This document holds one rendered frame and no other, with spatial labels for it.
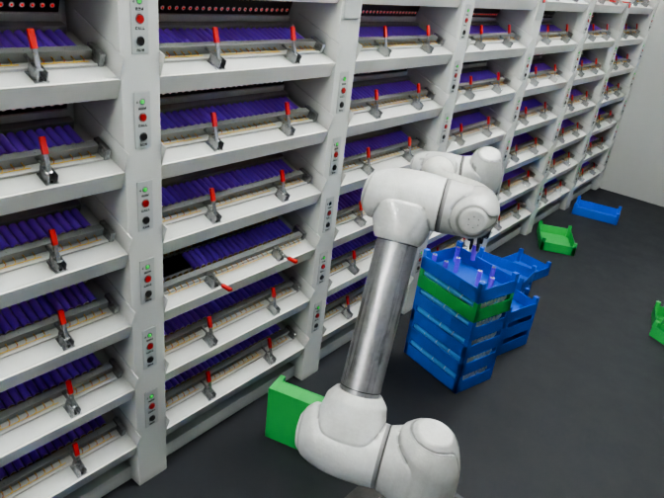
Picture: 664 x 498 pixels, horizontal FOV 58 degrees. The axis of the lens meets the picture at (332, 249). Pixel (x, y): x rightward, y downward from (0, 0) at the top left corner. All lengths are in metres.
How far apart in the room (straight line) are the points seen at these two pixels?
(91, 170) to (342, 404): 0.76
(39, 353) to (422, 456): 0.89
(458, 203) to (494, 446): 1.08
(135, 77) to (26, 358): 0.66
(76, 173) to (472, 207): 0.85
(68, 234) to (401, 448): 0.89
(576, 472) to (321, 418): 1.06
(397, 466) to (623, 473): 1.08
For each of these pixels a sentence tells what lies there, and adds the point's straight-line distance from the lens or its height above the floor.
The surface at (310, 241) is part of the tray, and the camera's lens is 1.99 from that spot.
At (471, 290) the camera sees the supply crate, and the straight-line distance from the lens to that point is 2.16.
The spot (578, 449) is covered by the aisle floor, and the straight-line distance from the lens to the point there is 2.34.
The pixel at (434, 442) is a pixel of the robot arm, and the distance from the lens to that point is 1.42.
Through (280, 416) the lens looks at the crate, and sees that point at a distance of 1.98.
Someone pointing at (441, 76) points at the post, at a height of 1.07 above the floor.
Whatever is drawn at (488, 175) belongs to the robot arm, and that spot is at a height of 0.88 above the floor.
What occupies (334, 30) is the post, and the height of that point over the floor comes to 1.25.
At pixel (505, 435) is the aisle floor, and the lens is 2.27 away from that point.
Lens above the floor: 1.43
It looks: 26 degrees down
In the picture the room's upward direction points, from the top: 7 degrees clockwise
